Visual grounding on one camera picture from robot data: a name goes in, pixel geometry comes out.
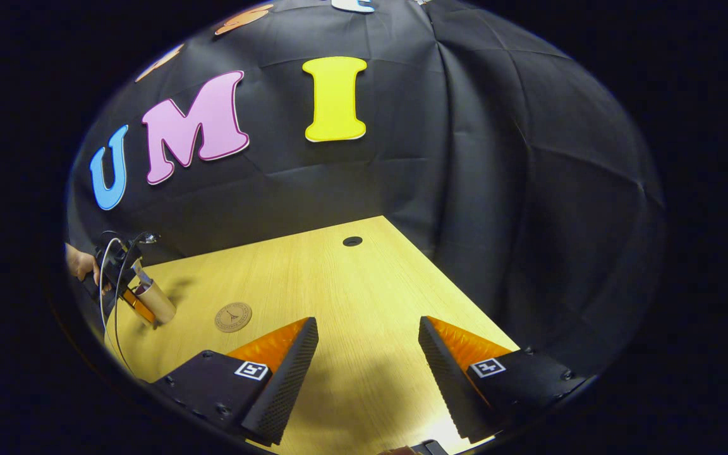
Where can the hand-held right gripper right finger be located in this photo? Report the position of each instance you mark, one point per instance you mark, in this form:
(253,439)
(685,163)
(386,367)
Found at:
(446,373)

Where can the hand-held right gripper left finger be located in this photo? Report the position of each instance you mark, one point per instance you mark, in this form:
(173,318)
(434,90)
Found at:
(285,373)

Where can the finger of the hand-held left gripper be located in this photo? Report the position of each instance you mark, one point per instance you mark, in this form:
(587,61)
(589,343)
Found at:
(139,309)

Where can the beige cup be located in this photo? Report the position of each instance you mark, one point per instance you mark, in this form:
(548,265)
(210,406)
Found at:
(160,304)

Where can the round cork coaster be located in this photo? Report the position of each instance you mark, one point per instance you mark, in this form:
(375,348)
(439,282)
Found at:
(233,317)

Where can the yellow wooden desktop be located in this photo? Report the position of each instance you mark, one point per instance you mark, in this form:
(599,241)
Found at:
(364,297)

